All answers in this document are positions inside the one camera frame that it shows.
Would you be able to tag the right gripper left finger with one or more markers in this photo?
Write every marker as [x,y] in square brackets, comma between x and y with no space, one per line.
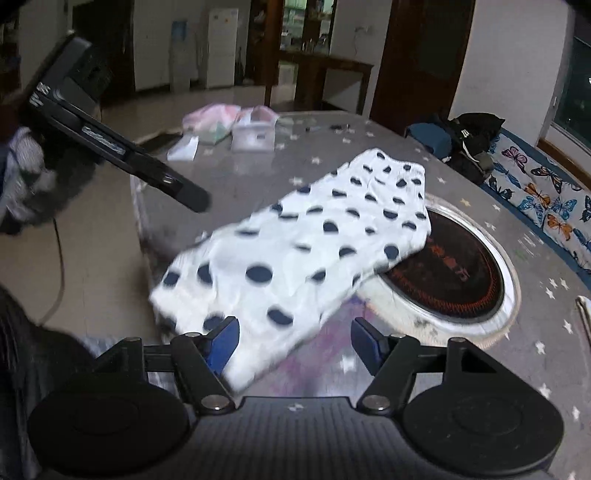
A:
[199,361]

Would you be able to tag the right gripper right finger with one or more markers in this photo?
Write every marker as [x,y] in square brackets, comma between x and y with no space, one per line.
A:
[393,362]

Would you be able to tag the white polka dot garment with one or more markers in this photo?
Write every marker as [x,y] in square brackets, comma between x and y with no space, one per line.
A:
[283,271]

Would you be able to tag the gloved left hand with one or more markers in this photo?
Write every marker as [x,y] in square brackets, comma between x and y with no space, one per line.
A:
[28,187]

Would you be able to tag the grey star tablecloth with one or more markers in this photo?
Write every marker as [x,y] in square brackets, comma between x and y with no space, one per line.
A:
[547,344]

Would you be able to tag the water dispenser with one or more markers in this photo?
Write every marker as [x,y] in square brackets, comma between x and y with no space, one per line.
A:
[179,57]

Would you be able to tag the white paper box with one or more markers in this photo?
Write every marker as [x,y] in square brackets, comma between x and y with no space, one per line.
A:
[184,149]

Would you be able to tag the pink plastic bag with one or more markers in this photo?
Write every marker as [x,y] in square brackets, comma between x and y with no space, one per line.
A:
[211,123]

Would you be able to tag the white refrigerator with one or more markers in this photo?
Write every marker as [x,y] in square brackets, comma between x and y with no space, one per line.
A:
[222,35]

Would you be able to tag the clear plastic storage box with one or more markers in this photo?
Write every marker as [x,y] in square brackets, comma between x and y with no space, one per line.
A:
[254,130]

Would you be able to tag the striped folded cloth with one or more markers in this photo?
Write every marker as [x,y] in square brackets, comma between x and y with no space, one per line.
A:
[583,305]

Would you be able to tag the blue cushion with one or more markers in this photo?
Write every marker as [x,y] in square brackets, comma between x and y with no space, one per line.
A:
[435,139]

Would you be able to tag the butterfly pattern sofa cover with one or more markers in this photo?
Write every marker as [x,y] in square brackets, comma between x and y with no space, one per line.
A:
[543,197]

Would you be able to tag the black bag on sofa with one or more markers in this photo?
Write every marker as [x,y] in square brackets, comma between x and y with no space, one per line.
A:
[472,135]

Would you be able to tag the dark wooden table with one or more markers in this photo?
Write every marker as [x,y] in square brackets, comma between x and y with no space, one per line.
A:
[312,70]

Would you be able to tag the dark window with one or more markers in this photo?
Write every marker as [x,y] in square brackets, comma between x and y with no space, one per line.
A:
[574,109]

